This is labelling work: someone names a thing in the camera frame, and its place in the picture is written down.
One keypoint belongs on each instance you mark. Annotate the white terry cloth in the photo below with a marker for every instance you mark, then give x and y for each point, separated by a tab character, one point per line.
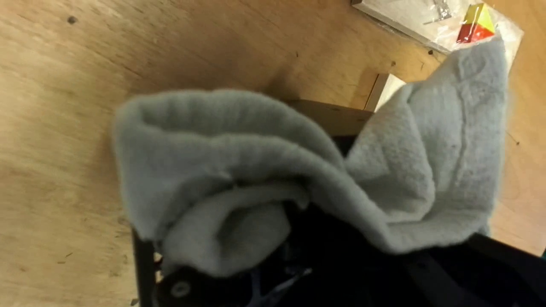
212	176

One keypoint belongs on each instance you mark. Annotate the wooden triangle puzzle board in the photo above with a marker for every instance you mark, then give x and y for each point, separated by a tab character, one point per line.
436	23

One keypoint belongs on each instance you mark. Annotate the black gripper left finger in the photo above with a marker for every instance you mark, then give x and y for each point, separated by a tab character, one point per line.
263	286

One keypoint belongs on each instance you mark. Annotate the red yellow triangle piece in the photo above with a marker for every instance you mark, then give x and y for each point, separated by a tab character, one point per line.
477	25

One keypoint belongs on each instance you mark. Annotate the black perforated box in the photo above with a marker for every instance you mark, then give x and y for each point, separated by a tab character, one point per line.
342	124

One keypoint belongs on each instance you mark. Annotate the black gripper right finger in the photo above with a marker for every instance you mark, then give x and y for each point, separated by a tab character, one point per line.
350	272

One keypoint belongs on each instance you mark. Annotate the wooden slotted board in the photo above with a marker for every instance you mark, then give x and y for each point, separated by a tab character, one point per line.
383	89

